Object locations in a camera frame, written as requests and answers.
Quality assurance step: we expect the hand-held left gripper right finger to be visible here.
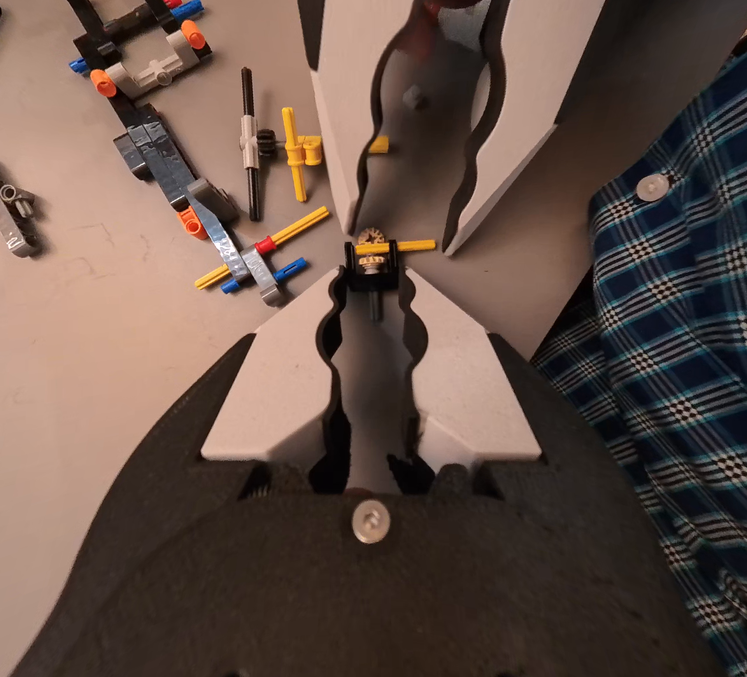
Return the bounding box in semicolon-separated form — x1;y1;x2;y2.
398;267;542;476

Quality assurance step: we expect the person's plaid shirt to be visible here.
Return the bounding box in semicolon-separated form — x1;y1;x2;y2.
531;38;747;677

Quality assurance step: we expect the yellow lego axle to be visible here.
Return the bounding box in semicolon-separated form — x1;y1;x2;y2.
355;240;437;255

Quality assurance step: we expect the small grey lego connector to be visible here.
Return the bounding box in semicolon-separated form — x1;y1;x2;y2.
0;184;36;217

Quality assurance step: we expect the black lego chassis assembly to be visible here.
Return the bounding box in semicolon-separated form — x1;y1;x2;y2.
29;0;330;308

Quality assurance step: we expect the grey lego beam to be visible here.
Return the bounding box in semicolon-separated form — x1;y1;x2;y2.
0;164;44;258

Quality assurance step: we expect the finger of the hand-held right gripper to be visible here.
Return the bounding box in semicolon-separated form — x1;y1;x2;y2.
441;0;632;256
311;0;431;234

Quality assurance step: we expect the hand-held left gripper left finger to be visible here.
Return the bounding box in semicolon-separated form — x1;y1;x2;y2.
200;266;354;482

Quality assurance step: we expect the black lego frame with gear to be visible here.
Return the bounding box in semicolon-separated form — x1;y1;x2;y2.
344;241;405;321

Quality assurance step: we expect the black axle lego gear assembly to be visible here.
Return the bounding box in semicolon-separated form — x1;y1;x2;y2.
238;66;391;222

